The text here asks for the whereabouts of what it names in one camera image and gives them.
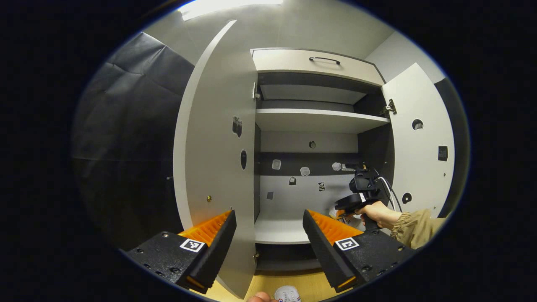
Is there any white shoe cabinet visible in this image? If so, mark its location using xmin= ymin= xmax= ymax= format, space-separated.
xmin=250 ymin=47 xmax=397 ymax=273

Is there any white cabinet drawer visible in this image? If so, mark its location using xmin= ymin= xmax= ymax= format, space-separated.
xmin=251 ymin=48 xmax=386 ymax=87

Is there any white cable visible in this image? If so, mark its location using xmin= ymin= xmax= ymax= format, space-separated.
xmin=377 ymin=175 xmax=403 ymax=213

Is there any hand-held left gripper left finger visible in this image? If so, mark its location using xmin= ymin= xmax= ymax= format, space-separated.
xmin=126 ymin=210 xmax=237 ymax=294

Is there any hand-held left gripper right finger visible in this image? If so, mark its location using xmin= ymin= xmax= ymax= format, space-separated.
xmin=303 ymin=209 xmax=416 ymax=293

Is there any white cabinet shelf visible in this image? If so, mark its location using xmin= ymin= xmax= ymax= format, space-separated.
xmin=255 ymin=109 xmax=391 ymax=134

